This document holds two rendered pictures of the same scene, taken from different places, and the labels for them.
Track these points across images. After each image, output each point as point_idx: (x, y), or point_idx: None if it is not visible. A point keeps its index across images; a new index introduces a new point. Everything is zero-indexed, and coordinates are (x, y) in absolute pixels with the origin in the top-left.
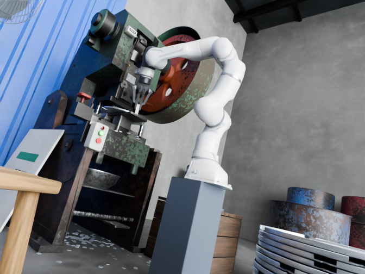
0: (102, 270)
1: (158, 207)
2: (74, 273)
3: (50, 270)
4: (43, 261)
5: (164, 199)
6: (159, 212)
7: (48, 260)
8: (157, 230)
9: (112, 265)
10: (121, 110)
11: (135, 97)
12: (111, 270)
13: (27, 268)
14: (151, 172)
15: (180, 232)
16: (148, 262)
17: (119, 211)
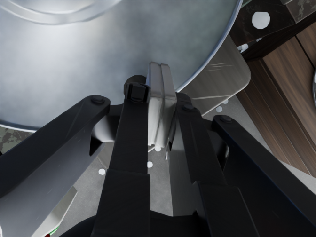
0: (151, 175)
1: (256, 70)
2: None
3: (99, 201)
4: (86, 179)
5: (272, 77)
6: (255, 77)
7: (90, 172)
8: None
9: (164, 148)
10: (40, 115)
11: (84, 136)
12: (162, 169)
13: (78, 204)
14: (254, 39)
15: None
16: (219, 109)
17: None
